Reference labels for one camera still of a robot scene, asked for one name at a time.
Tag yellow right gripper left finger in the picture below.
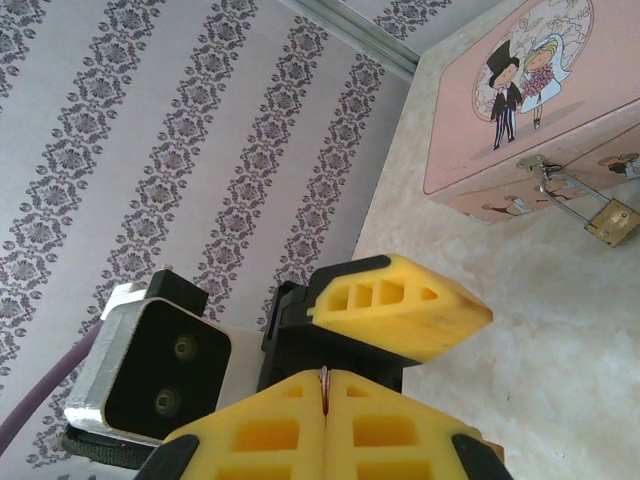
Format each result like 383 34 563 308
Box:
135 370 327 480

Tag brass padlock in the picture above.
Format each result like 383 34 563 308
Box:
538 164 640 247

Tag aluminium frame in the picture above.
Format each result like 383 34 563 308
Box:
294 0 420 79

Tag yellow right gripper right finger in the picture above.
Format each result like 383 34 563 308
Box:
324 369 516 480

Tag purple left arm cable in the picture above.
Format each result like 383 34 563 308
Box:
0 327 104 446

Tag pink wedding print box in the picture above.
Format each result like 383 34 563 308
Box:
421 0 640 226

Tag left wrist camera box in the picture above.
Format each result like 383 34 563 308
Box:
63 268 264 449

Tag black velcro strap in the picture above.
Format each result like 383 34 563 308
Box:
62 422 169 471

